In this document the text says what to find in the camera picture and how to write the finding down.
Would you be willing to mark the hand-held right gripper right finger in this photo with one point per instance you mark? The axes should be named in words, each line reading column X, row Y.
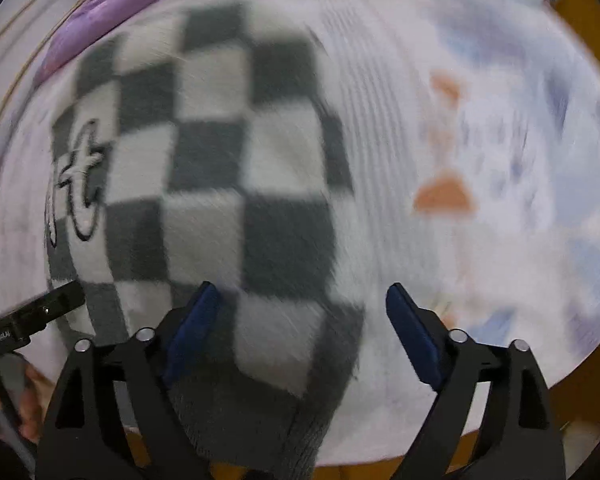
column 415, row 335

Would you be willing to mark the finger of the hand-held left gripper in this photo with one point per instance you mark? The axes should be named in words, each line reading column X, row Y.
column 50, row 307

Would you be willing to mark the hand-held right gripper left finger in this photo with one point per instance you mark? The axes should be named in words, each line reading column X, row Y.
column 192, row 330

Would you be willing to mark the grey white checkered cardigan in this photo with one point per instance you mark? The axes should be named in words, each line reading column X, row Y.
column 205, row 160

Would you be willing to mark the person's left hand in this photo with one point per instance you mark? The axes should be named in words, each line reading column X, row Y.
column 32, row 405

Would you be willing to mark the bed mattress with floral sheet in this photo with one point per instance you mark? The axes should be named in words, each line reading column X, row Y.
column 480, row 135

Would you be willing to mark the purple floral quilt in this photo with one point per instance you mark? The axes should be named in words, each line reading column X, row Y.
column 95, row 10

